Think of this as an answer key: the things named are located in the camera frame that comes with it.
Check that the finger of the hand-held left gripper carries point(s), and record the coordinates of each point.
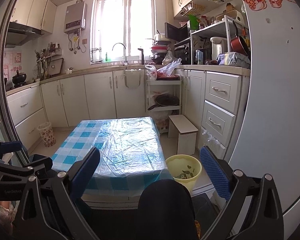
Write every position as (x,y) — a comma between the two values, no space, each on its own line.
(40,165)
(11,146)

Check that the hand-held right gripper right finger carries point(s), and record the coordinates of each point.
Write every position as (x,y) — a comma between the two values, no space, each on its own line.
(215,172)

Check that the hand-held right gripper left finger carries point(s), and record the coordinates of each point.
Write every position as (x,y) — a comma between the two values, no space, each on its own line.
(86,172)

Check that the yellow plastic bin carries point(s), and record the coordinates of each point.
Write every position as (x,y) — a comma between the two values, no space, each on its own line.
(187,161)

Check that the floral waste basket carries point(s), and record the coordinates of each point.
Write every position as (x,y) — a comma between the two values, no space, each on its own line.
(47,135)

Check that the black floor mat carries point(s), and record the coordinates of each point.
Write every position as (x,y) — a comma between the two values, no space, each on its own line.
(202,202)

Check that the table with blue checked cloth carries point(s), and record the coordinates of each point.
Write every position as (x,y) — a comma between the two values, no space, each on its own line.
(130,142)

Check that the white step stool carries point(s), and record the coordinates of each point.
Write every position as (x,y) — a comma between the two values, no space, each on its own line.
(183,127)

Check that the person's black trouser leg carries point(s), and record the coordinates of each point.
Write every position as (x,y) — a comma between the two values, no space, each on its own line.
(165,210)

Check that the black wok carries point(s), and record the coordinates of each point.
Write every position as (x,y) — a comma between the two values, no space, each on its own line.
(19,78)

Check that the white base cabinets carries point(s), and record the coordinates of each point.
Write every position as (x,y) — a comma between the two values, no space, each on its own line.
(100,95)

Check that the black frying pan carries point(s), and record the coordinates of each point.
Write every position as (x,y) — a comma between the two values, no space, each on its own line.
(166,101)

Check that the white tray with dark rim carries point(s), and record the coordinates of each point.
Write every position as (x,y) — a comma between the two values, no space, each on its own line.
(57,67)

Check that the small white cup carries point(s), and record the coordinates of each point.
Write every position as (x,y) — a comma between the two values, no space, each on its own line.
(69,71)

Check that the white refrigerator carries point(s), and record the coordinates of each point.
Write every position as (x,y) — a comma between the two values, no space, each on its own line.
(277,92)

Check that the white shelf trolley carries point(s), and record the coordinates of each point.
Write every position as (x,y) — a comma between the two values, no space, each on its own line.
(165,82)

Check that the white hanging tote bag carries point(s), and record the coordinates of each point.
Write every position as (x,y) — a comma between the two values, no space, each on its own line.
(132,78)

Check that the range hood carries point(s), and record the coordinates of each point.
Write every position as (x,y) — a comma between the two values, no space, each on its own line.
(20,33)

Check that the clear red plastic bag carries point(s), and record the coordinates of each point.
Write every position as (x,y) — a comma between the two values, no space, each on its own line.
(168,68)

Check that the blue silver bag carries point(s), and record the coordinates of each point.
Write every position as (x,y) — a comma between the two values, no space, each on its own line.
(233,60)

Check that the black kettle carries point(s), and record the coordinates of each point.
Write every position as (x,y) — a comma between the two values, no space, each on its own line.
(202,56)

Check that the white red plastic bag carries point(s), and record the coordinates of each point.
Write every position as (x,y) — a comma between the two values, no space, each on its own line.
(151,73)

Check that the chrome faucet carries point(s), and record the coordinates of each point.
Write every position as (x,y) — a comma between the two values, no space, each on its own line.
(125,55)

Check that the clear bag of food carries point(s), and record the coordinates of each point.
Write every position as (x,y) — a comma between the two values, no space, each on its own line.
(168,57)

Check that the black toaster oven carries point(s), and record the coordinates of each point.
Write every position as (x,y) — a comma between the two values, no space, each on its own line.
(182,52)

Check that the white thermos pot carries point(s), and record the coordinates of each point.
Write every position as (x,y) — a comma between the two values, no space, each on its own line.
(218,47)

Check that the black faucet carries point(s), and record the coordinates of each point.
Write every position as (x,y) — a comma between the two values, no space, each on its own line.
(141,56)

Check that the red pot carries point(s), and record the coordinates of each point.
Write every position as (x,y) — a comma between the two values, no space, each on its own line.
(238,43)

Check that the stack of dishes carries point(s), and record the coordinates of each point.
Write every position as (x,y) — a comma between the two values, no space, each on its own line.
(160,48)

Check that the silver water heater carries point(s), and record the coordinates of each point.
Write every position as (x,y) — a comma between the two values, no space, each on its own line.
(75,17)

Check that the white counter shelf rack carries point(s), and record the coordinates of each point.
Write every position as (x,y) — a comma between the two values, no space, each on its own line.
(210,28)

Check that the black microwave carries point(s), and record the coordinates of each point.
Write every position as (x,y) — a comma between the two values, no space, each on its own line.
(176,32)

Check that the green bag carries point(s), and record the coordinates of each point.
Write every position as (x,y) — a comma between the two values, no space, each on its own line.
(193,22)

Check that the window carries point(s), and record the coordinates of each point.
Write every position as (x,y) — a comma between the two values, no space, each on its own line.
(122,25)

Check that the grey metal door frame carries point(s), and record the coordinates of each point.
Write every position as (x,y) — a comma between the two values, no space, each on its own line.
(0,67)

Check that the red paper wall decoration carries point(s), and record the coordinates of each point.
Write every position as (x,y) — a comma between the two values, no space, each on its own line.
(18,58)

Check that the wall rack with utensils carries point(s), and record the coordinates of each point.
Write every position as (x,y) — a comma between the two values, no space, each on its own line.
(43,60)

